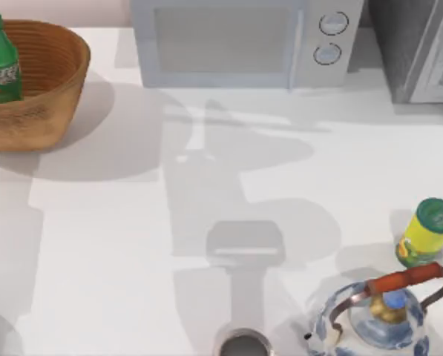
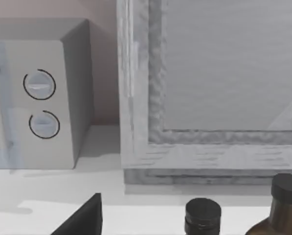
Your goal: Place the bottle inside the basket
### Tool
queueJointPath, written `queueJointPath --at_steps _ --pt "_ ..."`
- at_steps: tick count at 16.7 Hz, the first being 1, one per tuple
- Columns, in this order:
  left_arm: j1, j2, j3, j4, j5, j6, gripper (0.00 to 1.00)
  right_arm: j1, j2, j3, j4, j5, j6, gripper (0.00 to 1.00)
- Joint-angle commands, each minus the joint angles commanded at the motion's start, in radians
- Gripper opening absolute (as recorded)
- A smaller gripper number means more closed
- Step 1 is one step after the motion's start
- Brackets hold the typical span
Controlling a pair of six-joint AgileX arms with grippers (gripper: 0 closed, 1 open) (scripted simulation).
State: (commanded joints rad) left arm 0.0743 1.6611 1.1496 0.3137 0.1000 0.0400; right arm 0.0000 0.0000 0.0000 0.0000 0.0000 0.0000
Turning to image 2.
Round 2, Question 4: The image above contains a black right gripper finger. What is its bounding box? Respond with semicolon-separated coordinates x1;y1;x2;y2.
50;192;103;235

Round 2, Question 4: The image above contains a small microwave knob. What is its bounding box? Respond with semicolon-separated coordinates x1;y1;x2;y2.
28;110;61;140

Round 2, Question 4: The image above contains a pale microwave oven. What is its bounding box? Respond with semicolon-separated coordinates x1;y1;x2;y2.
0;17;94;170

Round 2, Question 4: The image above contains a large microwave knob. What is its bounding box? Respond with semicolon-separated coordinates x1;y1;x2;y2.
23;69;57;101

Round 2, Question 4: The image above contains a brown bottle with black cap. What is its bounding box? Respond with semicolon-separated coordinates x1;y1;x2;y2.
243;172;292;235

